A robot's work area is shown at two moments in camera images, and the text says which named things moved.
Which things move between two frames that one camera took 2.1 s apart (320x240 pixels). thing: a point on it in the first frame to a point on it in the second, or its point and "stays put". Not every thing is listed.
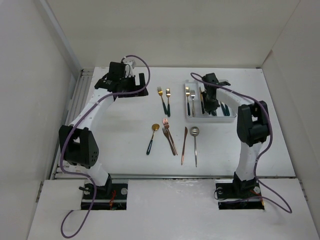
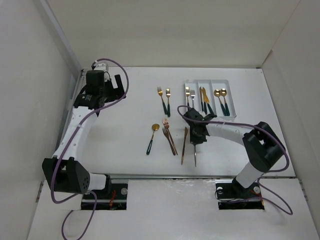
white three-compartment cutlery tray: x=194 y=110 stays put
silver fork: x=192 y=93 stays put
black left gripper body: x=128 y=83 to x=111 y=94
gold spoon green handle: x=155 y=127 stays put
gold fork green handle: x=188 y=92 stays put
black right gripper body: x=210 y=103 to x=195 y=137
